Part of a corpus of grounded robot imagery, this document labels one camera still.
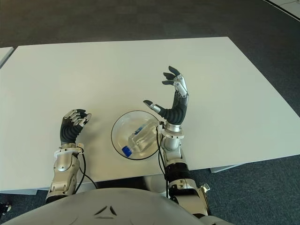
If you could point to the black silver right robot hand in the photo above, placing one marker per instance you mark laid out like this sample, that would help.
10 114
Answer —
178 112

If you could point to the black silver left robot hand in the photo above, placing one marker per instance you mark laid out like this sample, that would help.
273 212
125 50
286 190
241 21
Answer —
69 131

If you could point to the clear water bottle blue cap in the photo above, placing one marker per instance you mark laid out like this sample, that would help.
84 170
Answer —
143 138

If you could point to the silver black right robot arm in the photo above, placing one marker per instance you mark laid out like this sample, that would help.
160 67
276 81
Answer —
175 168

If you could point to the white plate black rim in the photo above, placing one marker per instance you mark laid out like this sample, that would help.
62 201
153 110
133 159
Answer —
122 131

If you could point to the grey robot torso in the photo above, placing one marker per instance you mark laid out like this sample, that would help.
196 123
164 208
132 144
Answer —
117 206

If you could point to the black wheeled stand base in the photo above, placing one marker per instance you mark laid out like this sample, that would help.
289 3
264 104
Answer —
4 207

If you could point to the white neighbouring table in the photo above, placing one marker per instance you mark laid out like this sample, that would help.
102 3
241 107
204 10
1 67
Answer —
4 55

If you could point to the small silver metal bracket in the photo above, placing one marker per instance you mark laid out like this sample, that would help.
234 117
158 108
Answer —
205 188

